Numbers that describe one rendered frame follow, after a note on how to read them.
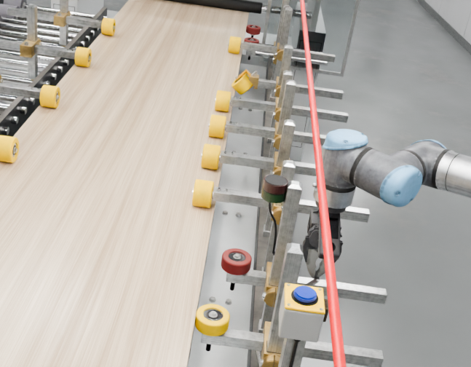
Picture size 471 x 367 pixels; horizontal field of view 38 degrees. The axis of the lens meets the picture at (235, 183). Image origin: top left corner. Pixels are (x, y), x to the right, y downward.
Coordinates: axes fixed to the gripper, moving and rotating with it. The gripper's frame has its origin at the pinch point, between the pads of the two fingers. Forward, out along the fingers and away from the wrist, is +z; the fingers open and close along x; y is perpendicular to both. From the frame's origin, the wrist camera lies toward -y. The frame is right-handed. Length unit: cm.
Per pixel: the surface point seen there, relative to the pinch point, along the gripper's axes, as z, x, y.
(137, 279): 9.5, 42.7, 0.5
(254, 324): 29.6, 11.1, 14.0
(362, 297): 15.2, -16.4, 14.6
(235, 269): 10.2, 18.9, 12.0
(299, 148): 92, -17, 265
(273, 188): -16.7, 13.1, 9.3
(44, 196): 10, 76, 33
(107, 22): 4, 94, 188
